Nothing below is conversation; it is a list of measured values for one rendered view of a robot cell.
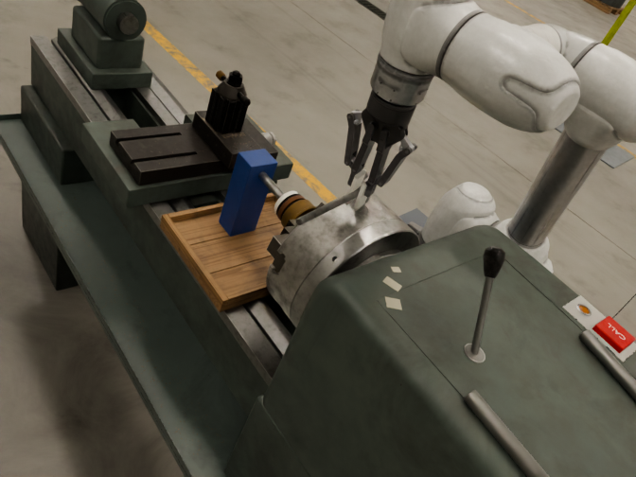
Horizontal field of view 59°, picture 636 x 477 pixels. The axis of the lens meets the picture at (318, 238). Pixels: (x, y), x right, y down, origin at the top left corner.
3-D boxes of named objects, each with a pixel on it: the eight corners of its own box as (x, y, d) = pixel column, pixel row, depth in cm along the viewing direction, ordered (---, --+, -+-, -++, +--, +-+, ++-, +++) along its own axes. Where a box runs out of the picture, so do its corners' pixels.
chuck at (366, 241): (391, 306, 136) (441, 212, 114) (286, 361, 118) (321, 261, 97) (382, 296, 137) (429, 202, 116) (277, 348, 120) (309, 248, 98)
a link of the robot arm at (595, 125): (490, 242, 179) (547, 289, 170) (458, 269, 172) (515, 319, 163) (611, 26, 117) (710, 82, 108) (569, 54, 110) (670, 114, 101)
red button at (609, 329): (629, 344, 103) (637, 338, 102) (616, 356, 99) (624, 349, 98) (602, 321, 106) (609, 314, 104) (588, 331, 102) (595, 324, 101)
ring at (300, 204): (335, 212, 124) (310, 186, 129) (303, 220, 119) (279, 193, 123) (321, 242, 130) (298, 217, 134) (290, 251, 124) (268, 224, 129)
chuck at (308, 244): (382, 296, 137) (429, 202, 116) (277, 347, 120) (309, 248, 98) (359, 271, 142) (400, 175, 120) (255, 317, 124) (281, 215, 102)
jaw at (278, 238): (330, 250, 117) (289, 257, 108) (320, 267, 120) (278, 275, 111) (300, 216, 122) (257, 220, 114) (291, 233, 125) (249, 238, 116)
